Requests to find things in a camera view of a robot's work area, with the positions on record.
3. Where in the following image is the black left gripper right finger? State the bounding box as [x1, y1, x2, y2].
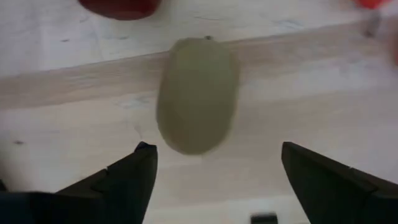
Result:
[280, 141, 398, 224]

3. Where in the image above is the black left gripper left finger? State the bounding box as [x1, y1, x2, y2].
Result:
[0, 141, 159, 224]

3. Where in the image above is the orange red toy pear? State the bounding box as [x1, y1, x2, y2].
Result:
[352, 0, 394, 38]

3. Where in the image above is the brown green toy kiwi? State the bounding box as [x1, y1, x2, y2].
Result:
[155, 36, 241, 156]

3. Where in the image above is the dark red toy plum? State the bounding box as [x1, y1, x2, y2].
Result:
[77, 0, 162, 21]

